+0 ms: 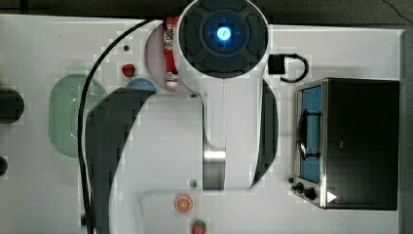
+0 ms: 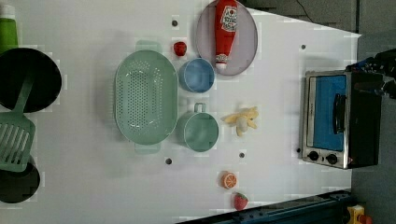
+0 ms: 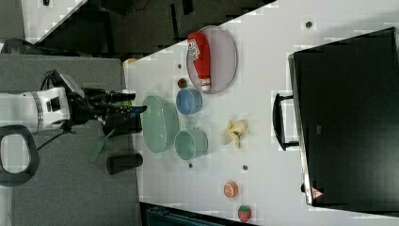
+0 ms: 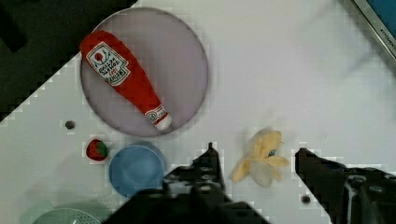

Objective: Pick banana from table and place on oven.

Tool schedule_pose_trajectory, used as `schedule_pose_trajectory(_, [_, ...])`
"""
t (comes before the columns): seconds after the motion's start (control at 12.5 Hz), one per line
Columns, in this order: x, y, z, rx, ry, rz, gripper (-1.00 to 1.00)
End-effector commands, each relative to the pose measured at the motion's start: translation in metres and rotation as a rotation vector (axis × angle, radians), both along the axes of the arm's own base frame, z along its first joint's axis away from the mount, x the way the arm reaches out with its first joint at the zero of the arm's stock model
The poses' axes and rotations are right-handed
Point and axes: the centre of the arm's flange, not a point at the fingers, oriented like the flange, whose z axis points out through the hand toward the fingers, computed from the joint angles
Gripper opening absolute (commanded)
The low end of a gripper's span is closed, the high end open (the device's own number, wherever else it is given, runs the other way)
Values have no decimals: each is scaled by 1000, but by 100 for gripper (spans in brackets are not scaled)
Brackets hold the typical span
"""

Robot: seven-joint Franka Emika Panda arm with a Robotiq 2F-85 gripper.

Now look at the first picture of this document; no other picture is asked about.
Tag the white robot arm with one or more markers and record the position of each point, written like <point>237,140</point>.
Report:
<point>217,131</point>

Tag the black toaster oven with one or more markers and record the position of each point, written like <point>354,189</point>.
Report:
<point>346,144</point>

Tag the blue bowl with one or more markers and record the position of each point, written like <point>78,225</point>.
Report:
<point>141,84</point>

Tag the pink oval plate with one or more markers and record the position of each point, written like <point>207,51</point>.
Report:
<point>156,66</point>

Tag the orange slice toy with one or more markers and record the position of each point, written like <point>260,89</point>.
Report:
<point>184,204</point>

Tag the small strawberry near plate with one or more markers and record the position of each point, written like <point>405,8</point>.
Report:
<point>128,70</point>

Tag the red ketchup bottle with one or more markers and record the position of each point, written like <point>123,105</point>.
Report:
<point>169,25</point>

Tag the strawberry toy at edge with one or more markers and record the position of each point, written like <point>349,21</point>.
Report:
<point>199,227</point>

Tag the black plug with cable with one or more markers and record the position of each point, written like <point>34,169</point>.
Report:
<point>277,66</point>

